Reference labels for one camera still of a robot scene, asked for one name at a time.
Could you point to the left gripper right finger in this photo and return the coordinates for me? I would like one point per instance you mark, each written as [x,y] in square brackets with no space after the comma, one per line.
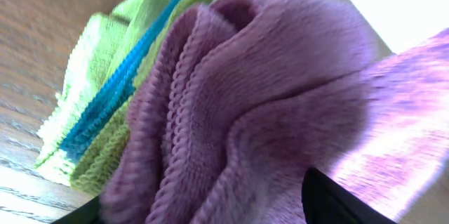
[326,202]

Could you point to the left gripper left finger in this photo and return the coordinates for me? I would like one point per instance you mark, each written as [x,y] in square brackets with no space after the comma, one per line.
[89,213]

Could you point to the purple microfibre cloth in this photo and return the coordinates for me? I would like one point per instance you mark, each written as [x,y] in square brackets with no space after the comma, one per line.
[246,95]

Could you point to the top green folded cloth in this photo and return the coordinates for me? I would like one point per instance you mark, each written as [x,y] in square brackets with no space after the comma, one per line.
[102,156]

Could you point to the green folded cloth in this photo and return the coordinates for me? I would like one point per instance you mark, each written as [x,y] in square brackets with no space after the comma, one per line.
[104,43]
[102,156]

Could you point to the blue folded cloth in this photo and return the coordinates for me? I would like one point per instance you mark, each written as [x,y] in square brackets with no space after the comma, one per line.
[117,89]

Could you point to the bottom green folded cloth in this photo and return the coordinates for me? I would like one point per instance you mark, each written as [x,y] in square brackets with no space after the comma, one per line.
[104,43]

